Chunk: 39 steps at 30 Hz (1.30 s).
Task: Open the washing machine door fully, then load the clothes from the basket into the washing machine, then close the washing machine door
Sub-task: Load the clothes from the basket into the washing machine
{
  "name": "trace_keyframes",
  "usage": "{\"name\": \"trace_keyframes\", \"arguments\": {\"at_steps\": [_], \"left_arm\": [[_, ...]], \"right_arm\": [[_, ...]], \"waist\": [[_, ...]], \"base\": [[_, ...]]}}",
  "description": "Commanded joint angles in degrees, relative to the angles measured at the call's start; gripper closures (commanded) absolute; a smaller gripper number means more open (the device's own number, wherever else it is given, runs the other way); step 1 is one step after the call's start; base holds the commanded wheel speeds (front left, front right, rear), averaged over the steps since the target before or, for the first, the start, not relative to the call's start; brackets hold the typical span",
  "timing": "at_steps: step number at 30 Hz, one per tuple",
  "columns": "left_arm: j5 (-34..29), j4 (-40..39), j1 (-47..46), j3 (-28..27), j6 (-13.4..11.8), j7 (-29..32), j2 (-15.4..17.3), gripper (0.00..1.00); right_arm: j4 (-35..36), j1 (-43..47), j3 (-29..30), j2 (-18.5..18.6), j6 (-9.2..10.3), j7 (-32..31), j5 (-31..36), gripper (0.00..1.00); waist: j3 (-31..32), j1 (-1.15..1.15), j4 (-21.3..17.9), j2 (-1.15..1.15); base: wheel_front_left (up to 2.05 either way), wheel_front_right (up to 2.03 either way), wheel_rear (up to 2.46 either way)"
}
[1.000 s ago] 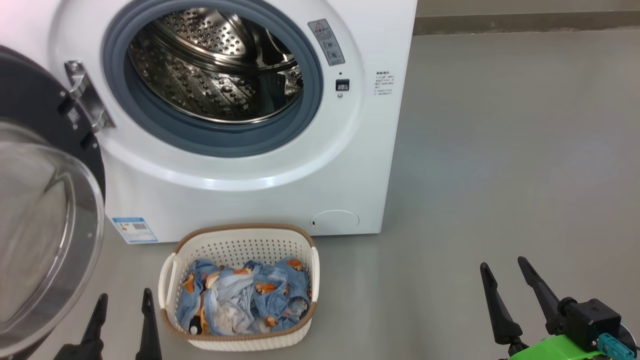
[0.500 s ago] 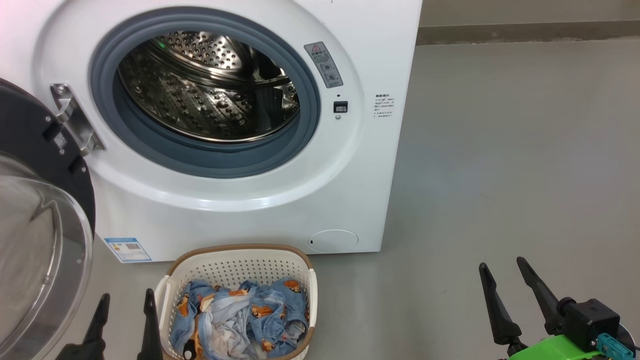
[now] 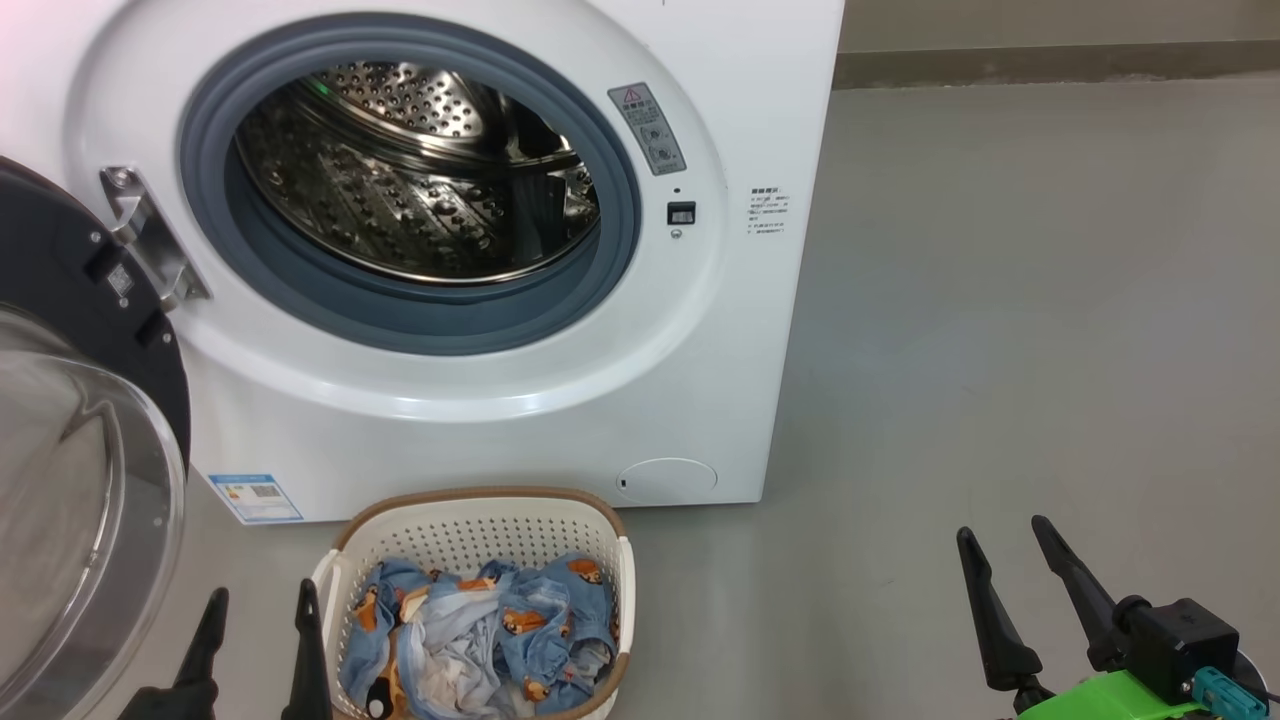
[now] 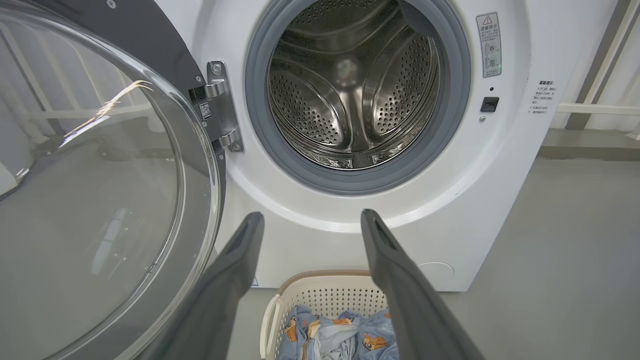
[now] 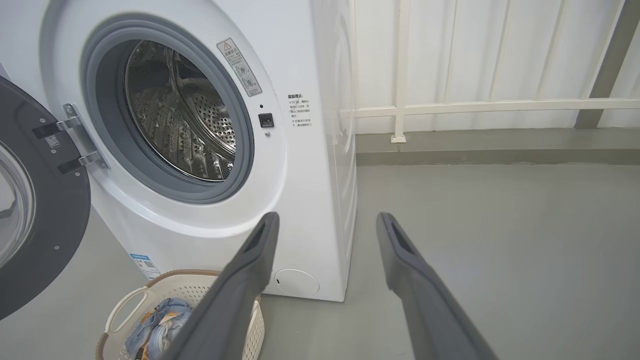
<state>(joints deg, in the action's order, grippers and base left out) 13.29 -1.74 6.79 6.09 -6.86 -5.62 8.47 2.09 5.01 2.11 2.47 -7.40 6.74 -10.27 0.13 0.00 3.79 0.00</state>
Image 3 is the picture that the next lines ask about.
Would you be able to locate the white perforated brown-rimmed laundry basket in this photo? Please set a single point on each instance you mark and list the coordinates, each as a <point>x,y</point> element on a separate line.
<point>480,525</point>

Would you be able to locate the grey warning sticker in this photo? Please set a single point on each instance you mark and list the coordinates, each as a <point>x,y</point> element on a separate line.
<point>648,128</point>

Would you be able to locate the round black glass washer door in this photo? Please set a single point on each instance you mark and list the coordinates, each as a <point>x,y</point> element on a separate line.
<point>60,260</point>

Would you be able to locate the round white filter cover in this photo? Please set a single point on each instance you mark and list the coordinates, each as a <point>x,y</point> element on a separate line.
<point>667,480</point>

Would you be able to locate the metal door hinge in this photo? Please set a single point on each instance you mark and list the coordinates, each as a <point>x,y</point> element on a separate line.
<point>150,235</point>

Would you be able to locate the blue energy label sticker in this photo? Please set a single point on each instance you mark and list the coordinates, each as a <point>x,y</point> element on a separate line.
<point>255,497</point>

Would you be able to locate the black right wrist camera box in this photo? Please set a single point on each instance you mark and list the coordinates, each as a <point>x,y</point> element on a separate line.
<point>1185,640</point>

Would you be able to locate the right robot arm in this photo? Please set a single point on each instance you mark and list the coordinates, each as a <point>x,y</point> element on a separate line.
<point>1252,675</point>

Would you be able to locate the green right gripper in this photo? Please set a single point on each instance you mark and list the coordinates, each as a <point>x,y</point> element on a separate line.
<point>1110,700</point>

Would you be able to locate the grey wall baseboard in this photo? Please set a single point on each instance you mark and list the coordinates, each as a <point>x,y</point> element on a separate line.
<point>1050,65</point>

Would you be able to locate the teal right camera connector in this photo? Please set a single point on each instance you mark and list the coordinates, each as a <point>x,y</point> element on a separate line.
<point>1225,695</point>

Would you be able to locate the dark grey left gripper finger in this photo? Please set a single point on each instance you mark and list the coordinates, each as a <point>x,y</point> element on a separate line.
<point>308,670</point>
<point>205,645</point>

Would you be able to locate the white front-load washing machine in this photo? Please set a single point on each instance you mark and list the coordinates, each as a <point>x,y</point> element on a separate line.
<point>720,350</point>

